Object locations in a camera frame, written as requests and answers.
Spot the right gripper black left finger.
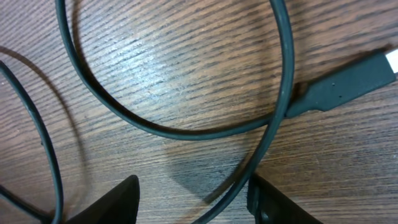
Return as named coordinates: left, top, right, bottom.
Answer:
left=66, top=175, right=140, bottom=224

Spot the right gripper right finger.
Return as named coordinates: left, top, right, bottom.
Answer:
left=247, top=174, right=322, bottom=224

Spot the thick black usb cable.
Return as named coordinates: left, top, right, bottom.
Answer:
left=55, top=0, right=398, bottom=224

